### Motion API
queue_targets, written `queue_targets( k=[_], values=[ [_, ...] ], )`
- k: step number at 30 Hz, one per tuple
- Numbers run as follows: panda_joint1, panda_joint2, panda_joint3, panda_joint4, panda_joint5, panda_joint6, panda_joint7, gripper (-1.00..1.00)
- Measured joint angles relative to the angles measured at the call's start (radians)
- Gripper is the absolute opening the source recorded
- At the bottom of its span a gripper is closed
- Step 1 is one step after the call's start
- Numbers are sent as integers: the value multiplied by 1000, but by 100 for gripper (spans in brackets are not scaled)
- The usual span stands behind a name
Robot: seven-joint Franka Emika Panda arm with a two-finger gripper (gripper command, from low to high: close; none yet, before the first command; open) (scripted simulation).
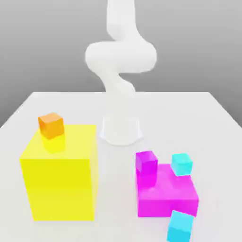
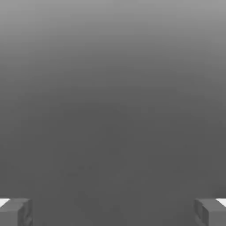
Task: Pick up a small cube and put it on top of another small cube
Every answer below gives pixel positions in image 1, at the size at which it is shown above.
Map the small orange cube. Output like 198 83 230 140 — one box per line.
37 112 65 140

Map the large yellow box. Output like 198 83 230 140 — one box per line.
19 124 97 222

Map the small purple cube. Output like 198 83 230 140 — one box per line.
135 150 158 177

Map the small cyan cube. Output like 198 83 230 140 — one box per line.
171 153 193 176
166 210 195 242

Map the large magenta box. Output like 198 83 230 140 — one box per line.
135 163 199 217

